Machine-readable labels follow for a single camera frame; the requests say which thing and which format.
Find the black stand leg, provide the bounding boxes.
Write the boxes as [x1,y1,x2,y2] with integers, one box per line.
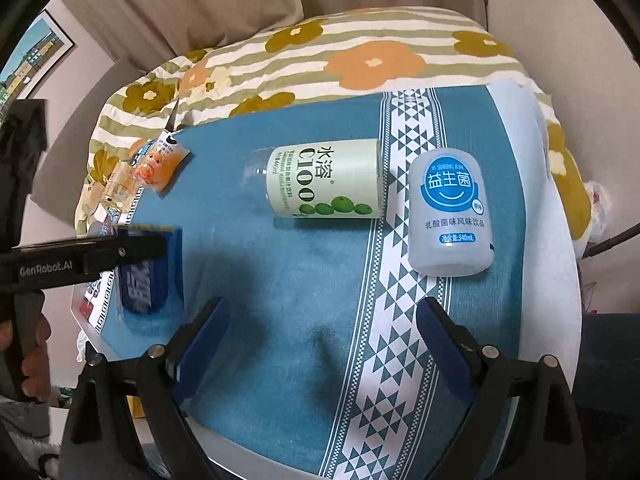
[582,224,640,261]

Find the green label clear bottle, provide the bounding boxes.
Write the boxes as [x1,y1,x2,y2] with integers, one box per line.
[242,138,386,220]

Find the orange snack packet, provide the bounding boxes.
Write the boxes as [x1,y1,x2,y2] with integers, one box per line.
[131,132,192,192]

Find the floral striped blanket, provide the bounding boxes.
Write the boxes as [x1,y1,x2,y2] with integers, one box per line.
[75,7,593,256]

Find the dark cloth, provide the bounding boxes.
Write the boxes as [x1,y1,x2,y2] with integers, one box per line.
[0,100,48,251]

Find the white bottle blue label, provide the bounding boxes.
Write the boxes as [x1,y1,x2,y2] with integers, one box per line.
[407,147,496,277]

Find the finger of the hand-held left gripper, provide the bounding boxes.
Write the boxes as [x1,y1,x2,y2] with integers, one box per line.
[82,234,168,275]

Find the wall poster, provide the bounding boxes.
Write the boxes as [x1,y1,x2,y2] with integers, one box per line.
[0,10,76,106]

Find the blue patterned tablecloth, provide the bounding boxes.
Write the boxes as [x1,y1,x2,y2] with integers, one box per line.
[70,77,583,480]

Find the person's left hand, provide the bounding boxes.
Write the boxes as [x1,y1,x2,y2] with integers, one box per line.
[0,310,53,397]

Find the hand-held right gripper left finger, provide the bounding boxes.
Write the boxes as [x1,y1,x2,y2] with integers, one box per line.
[62,296,232,480]

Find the dark blue pants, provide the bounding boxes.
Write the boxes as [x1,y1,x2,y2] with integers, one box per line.
[572,310,640,480]

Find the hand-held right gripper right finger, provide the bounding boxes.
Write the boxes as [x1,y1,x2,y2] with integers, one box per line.
[416,296,586,480]

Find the white plastic bag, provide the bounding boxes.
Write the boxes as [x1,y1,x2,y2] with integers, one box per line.
[584,180,610,241]

